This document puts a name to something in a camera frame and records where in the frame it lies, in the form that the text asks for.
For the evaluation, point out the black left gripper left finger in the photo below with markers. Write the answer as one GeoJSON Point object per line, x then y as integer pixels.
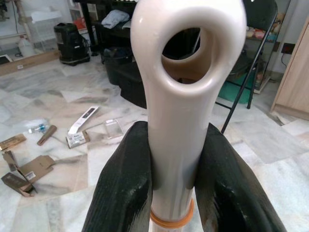
{"type": "Point", "coordinates": [120, 193]}

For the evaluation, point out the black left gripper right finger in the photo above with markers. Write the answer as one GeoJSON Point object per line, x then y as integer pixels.
{"type": "Point", "coordinates": [229, 198]}

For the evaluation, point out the clear plastic case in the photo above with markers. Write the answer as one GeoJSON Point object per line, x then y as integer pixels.
{"type": "Point", "coordinates": [114, 129]}

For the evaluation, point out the small labelled cardboard box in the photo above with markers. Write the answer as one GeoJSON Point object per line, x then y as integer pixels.
{"type": "Point", "coordinates": [77, 140]}

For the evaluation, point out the long white packaging box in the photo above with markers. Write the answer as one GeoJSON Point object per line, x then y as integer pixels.
{"type": "Point", "coordinates": [83, 120]}

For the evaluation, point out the flattened brown cardboard box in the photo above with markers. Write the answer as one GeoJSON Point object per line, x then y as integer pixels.
{"type": "Point", "coordinates": [31, 174]}

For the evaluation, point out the brown cardboard tube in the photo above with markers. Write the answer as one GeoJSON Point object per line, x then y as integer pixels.
{"type": "Point", "coordinates": [47, 135]}

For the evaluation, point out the green plastic basin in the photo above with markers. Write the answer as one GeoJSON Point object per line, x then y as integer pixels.
{"type": "Point", "coordinates": [236, 94]}

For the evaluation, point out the small clear plastic bottle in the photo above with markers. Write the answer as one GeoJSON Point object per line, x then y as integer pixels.
{"type": "Point", "coordinates": [38, 128]}

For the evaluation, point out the black square stool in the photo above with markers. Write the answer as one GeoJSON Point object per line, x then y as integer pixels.
{"type": "Point", "coordinates": [132, 87]}

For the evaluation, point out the dark brown cardboard strip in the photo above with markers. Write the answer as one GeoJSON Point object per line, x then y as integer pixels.
{"type": "Point", "coordinates": [10, 160]}

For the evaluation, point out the golden flat box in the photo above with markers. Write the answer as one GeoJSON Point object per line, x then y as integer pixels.
{"type": "Point", "coordinates": [12, 143]}

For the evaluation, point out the pale wooden cabinet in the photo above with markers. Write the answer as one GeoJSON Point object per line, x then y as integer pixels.
{"type": "Point", "coordinates": [294, 84]}

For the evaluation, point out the long wooden plank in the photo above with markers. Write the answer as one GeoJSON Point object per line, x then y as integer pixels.
{"type": "Point", "coordinates": [31, 64]}

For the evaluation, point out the black air purifier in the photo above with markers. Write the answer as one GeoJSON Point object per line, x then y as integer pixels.
{"type": "Point", "coordinates": [72, 43]}

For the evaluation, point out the table with white lace cloth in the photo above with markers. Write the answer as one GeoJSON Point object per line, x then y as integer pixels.
{"type": "Point", "coordinates": [88, 24]}

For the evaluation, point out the white plastic jug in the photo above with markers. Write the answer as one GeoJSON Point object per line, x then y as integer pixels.
{"type": "Point", "coordinates": [25, 48]}

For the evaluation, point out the red plastic item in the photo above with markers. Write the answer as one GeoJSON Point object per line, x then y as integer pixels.
{"type": "Point", "coordinates": [78, 24]}

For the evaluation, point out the grey folded cloth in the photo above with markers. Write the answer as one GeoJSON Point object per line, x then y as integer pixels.
{"type": "Point", "coordinates": [116, 18]}

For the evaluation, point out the white framed tablet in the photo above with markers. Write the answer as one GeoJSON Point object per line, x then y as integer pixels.
{"type": "Point", "coordinates": [5, 59]}

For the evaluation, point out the white plastic crate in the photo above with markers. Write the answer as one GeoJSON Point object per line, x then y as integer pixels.
{"type": "Point", "coordinates": [46, 31]}

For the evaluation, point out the black folding chair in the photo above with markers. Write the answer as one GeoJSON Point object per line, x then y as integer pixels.
{"type": "Point", "coordinates": [262, 12]}

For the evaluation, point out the dark wall outlet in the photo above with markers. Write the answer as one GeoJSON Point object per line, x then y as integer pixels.
{"type": "Point", "coordinates": [288, 48]}

